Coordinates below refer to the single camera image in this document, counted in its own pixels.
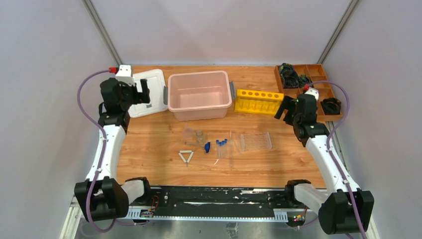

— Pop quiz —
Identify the large glass test tube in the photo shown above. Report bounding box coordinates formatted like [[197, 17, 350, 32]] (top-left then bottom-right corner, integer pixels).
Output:
[[228, 131, 234, 168]]

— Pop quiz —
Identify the blue capped tube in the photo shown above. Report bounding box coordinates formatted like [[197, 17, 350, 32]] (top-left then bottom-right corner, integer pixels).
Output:
[[221, 139, 228, 158], [215, 139, 220, 160], [219, 140, 226, 159], [220, 141, 223, 160]]

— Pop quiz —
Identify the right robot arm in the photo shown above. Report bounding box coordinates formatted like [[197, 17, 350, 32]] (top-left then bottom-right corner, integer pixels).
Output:
[[275, 94, 375, 238]]

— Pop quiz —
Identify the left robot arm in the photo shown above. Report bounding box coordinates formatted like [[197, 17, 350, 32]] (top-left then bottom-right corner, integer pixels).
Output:
[[74, 78, 152, 222]]

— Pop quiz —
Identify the white bin lid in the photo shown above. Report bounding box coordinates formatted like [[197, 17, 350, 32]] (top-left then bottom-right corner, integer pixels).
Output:
[[127, 69, 169, 119]]

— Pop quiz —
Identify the rolled dark tie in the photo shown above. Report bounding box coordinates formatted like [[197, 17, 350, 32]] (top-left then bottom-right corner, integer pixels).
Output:
[[279, 63, 299, 89]]

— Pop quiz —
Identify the rolled black tie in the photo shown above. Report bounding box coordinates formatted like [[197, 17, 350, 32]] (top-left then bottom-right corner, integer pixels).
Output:
[[321, 98, 341, 115]]

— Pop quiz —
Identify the rolled green tie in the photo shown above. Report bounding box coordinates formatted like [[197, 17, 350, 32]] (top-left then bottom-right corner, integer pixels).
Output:
[[298, 75, 312, 88]]

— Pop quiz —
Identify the yellow test tube rack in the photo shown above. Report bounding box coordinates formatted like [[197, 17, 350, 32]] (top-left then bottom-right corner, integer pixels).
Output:
[[234, 89, 284, 116]]

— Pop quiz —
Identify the clear acrylic tube rack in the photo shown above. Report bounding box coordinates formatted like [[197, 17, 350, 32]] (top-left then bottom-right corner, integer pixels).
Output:
[[240, 132, 273, 152]]

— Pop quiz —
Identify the pink plastic bin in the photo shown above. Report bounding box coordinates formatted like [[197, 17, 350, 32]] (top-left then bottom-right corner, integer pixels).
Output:
[[168, 71, 232, 121]]

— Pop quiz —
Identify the clear syringe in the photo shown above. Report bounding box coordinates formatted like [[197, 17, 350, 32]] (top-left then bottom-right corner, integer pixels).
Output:
[[176, 140, 204, 148]]

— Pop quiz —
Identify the small glass flask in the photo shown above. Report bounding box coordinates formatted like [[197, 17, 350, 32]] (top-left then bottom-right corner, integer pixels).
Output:
[[195, 130, 206, 144]]

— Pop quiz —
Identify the white clay triangle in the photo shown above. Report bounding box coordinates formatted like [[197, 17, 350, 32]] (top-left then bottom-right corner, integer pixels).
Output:
[[178, 150, 194, 167]]

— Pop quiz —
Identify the blue clip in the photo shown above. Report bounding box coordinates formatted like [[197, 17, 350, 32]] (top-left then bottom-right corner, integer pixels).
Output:
[[204, 141, 211, 153]]

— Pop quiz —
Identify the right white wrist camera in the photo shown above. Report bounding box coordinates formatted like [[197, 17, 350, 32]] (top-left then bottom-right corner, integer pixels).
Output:
[[303, 87, 319, 101]]

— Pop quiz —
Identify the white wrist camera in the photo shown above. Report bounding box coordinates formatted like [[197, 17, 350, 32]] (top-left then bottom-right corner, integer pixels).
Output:
[[115, 65, 135, 86], [303, 87, 319, 101]]

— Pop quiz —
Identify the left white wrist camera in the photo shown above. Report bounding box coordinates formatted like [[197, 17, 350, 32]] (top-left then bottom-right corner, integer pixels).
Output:
[[115, 65, 135, 86]]

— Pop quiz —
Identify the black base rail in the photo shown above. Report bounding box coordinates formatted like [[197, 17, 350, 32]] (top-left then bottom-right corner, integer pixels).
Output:
[[125, 186, 317, 227]]

